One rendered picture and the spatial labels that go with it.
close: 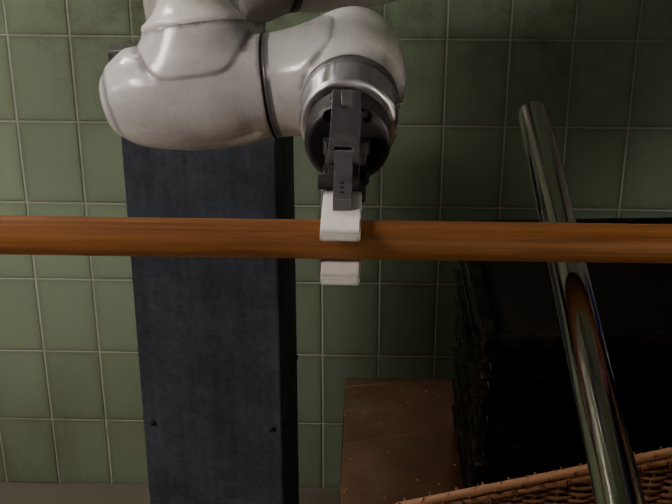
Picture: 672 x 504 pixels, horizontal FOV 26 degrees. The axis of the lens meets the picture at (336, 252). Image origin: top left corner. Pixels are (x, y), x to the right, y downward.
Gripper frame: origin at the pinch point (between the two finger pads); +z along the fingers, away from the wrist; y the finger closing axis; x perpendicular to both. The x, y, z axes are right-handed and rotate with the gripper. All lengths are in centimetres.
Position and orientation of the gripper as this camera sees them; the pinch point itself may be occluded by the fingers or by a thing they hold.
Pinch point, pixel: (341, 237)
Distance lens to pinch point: 111.4
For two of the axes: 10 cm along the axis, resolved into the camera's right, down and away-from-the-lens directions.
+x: -10.0, -0.2, 0.3
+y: 0.0, 8.7, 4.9
